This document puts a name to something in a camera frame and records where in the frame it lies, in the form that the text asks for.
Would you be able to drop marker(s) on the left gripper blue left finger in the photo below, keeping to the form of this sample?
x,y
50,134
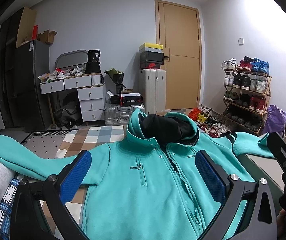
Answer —
x,y
60,189

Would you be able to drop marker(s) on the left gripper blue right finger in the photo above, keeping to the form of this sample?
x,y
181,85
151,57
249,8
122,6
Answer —
x,y
228,190

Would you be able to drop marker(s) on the teal hooded fleece jacket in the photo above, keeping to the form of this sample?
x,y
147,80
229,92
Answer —
x,y
147,186

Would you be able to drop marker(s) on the purple plastic bag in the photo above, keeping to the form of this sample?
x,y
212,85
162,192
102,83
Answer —
x,y
276,120

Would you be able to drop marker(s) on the dotted grey floor rug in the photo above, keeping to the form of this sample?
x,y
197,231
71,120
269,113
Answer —
x,y
45,144

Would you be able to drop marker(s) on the black bag under desk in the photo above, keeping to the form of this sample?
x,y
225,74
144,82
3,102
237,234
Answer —
x,y
68,116

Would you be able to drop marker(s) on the orange plastic bag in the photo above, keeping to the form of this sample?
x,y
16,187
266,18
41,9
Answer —
x,y
193,114

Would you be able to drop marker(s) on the wooden shoe rack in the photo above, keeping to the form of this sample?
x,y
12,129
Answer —
x,y
246,98

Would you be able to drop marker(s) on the flat silver suitcase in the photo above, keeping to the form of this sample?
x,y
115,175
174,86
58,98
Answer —
x,y
117,115

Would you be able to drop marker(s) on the blue plaid cloth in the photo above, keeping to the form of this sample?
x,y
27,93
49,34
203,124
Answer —
x,y
6,205

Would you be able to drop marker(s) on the white drawer desk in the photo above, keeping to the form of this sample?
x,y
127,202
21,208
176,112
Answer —
x,y
91,92

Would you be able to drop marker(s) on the black shoe box on suitcase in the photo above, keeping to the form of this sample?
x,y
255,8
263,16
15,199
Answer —
x,y
126,99

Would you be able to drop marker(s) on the flower bouquet dark wrap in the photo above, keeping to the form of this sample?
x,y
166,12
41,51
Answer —
x,y
117,78

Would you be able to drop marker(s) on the upright white suitcase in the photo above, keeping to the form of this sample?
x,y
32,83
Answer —
x,y
152,87

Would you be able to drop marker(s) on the black bag on desk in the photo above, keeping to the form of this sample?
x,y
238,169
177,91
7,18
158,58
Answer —
x,y
93,63

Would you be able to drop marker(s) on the black wardrobe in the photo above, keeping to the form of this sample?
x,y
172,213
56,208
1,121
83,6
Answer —
x,y
22,62

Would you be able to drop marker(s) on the grey chair back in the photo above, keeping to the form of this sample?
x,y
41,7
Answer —
x,y
73,58

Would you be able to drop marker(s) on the open cardboard box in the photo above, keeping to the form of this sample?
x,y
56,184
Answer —
x,y
47,37

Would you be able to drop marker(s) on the yellow lid shoe box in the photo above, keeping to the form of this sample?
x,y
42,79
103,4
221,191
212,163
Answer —
x,y
151,47

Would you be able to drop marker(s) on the wooden door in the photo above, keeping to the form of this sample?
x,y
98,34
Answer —
x,y
178,30

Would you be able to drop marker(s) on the wall light switch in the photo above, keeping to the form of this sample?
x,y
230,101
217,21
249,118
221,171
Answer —
x,y
241,41

